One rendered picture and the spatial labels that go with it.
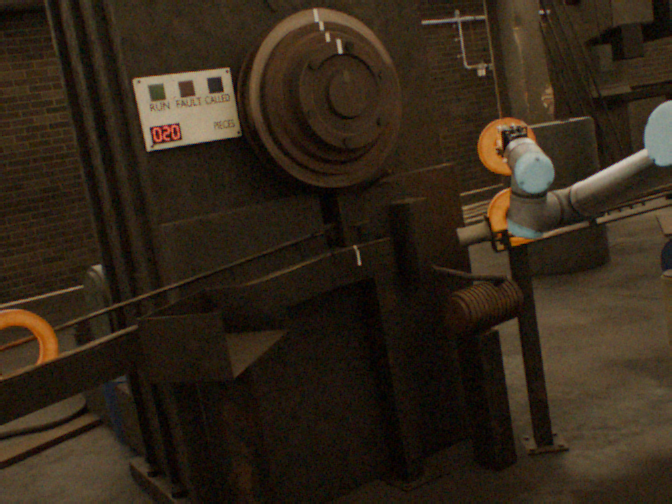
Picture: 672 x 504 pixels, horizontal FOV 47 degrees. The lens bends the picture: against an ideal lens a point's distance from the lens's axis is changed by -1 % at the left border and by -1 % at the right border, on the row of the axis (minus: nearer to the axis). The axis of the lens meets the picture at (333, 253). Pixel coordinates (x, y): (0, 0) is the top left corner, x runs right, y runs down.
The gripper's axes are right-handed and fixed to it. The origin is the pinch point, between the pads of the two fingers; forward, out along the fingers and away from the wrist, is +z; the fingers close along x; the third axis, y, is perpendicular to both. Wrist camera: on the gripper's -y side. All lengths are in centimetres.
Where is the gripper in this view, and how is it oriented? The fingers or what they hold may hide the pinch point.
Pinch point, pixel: (505, 139)
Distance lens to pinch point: 224.5
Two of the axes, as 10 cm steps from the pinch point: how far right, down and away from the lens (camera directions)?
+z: 0.0, -4.2, 9.1
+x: -9.8, 1.7, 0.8
